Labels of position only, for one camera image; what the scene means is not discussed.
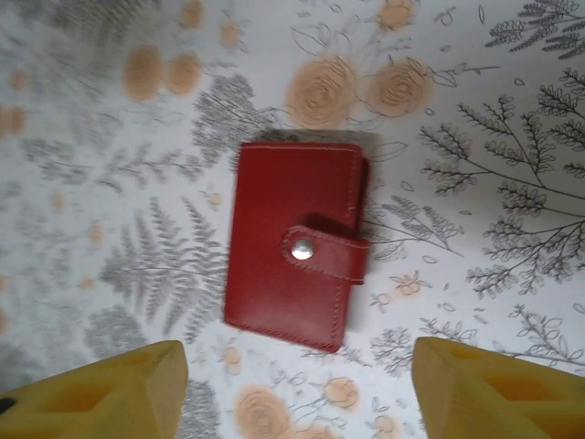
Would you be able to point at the floral patterned table cover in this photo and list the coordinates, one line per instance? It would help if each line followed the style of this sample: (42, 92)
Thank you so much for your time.
(91, 137)

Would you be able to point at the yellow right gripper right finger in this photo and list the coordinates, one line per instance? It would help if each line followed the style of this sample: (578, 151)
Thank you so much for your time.
(493, 398)

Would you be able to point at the red leather card holder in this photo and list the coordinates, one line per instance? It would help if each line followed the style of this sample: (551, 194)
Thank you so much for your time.
(283, 283)

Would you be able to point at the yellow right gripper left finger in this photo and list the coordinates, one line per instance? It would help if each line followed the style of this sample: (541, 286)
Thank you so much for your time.
(100, 402)

